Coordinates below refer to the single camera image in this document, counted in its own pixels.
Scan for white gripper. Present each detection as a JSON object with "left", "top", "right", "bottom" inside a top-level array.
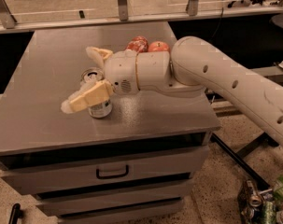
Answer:
[{"left": 61, "top": 47, "right": 139, "bottom": 114}]

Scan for silver 7up can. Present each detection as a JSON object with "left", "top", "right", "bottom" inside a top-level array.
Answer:
[{"left": 81, "top": 67, "right": 112, "bottom": 119}]

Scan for pile of cans and trash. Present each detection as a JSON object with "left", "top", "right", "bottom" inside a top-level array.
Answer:
[{"left": 237, "top": 175, "right": 283, "bottom": 224}]

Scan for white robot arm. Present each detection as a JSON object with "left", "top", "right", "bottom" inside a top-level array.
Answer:
[{"left": 61, "top": 36, "right": 283, "bottom": 146}]

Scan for black hanging cable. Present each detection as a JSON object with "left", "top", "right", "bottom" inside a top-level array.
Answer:
[{"left": 209, "top": 7, "right": 225, "bottom": 44}]

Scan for black drawer handle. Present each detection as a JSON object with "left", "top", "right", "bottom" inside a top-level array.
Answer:
[{"left": 95, "top": 165, "right": 130, "bottom": 180}]

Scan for red soda can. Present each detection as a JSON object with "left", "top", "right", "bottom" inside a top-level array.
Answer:
[{"left": 126, "top": 36, "right": 149, "bottom": 53}]

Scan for red apple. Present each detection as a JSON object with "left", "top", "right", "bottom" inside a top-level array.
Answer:
[{"left": 148, "top": 41, "right": 170, "bottom": 52}]

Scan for grey drawer cabinet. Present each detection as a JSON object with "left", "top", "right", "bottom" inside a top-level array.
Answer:
[{"left": 0, "top": 22, "right": 219, "bottom": 224}]

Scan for black metal stand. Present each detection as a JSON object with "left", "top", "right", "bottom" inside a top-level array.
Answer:
[{"left": 211, "top": 133, "right": 278, "bottom": 189}]

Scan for black object on floor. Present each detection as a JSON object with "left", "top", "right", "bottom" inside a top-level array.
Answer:
[{"left": 8, "top": 203, "right": 23, "bottom": 224}]

